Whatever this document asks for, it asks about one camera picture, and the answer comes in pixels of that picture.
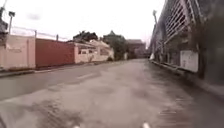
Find street lamp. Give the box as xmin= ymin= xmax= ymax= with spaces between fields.
xmin=7 ymin=10 xmax=16 ymax=35

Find tall grey building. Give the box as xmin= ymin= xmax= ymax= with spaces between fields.
xmin=148 ymin=0 xmax=224 ymax=85

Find dark tree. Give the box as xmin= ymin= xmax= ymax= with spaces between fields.
xmin=72 ymin=30 xmax=100 ymax=43

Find grey concrete road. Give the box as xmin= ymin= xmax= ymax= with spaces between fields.
xmin=0 ymin=59 xmax=224 ymax=128

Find red wall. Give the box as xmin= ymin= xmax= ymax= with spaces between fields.
xmin=34 ymin=38 xmax=76 ymax=69

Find lamp pole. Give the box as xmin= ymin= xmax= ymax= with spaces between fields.
xmin=152 ymin=9 xmax=158 ymax=34

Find white panel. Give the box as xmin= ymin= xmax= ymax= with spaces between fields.
xmin=179 ymin=49 xmax=200 ymax=73

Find beige wall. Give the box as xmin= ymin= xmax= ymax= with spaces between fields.
xmin=0 ymin=34 xmax=37 ymax=71

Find grey kerb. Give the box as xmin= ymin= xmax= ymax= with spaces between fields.
xmin=149 ymin=59 xmax=224 ymax=101
xmin=0 ymin=61 xmax=111 ymax=79

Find dark green trees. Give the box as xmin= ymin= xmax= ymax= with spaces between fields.
xmin=102 ymin=30 xmax=130 ymax=61

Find reddish distant building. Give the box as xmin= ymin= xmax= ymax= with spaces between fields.
xmin=125 ymin=38 xmax=148 ymax=60

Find beige building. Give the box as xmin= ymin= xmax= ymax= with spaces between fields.
xmin=68 ymin=39 xmax=115 ymax=64

